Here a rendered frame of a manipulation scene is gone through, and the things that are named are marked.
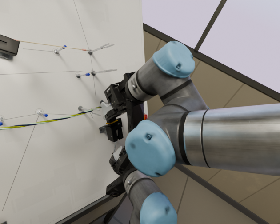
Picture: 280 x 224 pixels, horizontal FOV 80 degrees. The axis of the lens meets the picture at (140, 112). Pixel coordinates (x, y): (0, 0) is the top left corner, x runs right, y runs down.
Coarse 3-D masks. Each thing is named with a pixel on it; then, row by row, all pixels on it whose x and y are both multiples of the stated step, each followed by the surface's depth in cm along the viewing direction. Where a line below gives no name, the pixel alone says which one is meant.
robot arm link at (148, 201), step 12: (144, 180) 41; (132, 192) 39; (144, 192) 37; (156, 192) 36; (132, 204) 38; (144, 204) 34; (156, 204) 33; (168, 204) 34; (132, 216) 36; (144, 216) 33; (156, 216) 32; (168, 216) 32
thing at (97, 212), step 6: (114, 198) 95; (120, 198) 104; (108, 204) 96; (114, 204) 106; (96, 210) 89; (102, 210) 97; (108, 210) 107; (84, 216) 84; (90, 216) 90; (96, 216) 99; (72, 222) 78; (78, 222) 84; (84, 222) 92
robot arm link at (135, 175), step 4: (132, 172) 44; (136, 172) 44; (140, 172) 44; (128, 176) 44; (132, 176) 43; (136, 176) 42; (140, 176) 42; (144, 176) 42; (148, 176) 43; (128, 180) 42; (132, 180) 42; (124, 184) 44; (128, 184) 43; (128, 188) 41; (128, 192) 41; (128, 196) 42
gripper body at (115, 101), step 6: (132, 72) 44; (126, 78) 43; (114, 84) 47; (120, 84) 48; (126, 84) 42; (108, 90) 50; (114, 90) 46; (120, 90) 46; (126, 90) 42; (108, 96) 49; (114, 96) 47; (120, 96) 47; (126, 96) 45; (132, 96) 41; (108, 102) 50; (114, 102) 48; (120, 102) 46; (138, 102) 43; (114, 108) 48; (120, 108) 46; (126, 108) 47
